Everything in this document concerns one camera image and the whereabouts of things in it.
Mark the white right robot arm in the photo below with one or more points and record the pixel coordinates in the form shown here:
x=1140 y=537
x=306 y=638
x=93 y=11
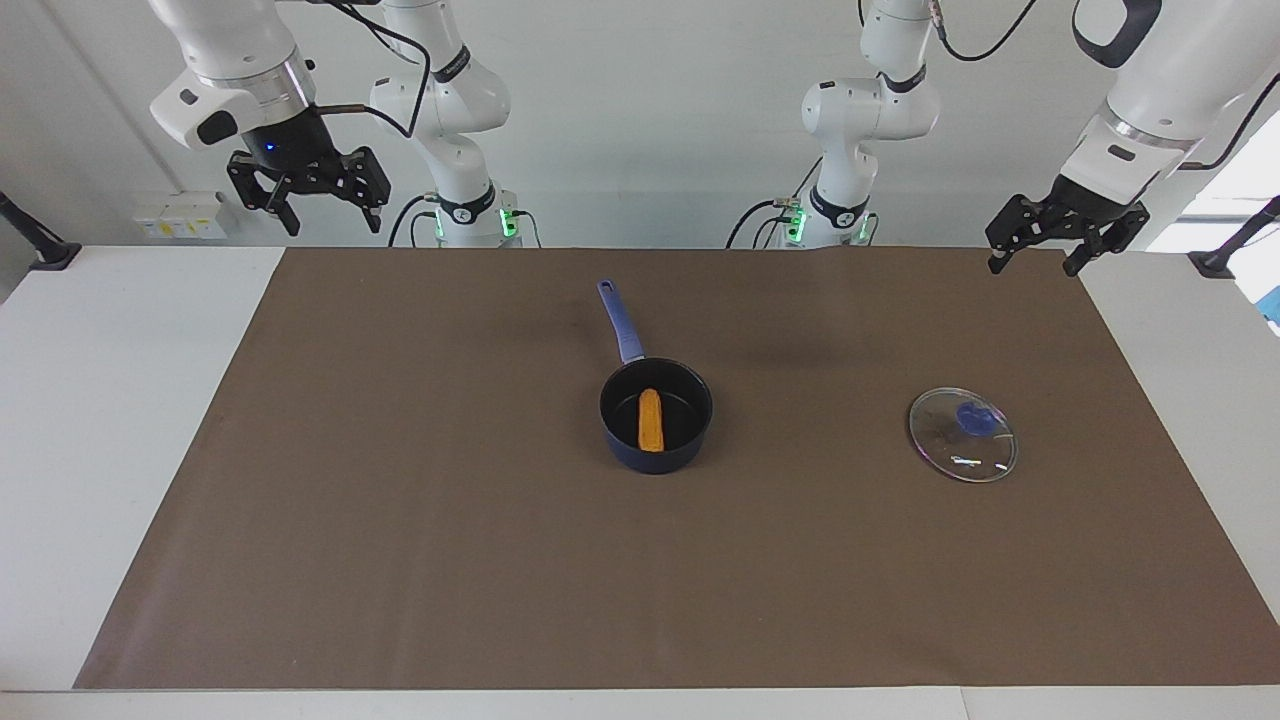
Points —
x=445 y=100

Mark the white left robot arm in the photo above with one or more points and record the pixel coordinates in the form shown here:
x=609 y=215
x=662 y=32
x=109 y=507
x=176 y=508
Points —
x=860 y=110

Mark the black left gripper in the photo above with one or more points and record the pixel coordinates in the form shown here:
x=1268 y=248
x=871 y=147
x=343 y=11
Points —
x=1095 y=207

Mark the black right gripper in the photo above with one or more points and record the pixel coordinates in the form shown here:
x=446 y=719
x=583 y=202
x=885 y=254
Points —
x=290 y=145

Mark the yellow corn cob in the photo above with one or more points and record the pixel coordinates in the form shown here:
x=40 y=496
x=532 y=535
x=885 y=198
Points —
x=651 y=420

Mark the brown table mat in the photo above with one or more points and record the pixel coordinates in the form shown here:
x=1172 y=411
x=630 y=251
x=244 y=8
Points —
x=400 y=560

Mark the black clamp stand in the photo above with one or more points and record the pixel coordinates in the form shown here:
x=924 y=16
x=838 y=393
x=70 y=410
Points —
x=1215 y=262
x=45 y=250

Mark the dark blue saucepan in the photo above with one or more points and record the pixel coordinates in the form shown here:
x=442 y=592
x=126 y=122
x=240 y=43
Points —
x=620 y=320

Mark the glass lid with blue knob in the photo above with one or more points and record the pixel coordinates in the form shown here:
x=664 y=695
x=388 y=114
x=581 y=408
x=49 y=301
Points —
x=975 y=418

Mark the white wall socket box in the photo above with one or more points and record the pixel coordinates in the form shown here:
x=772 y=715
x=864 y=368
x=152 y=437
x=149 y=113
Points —
x=180 y=220

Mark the light blue object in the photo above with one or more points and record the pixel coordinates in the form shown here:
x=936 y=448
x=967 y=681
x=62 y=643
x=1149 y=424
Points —
x=1273 y=308

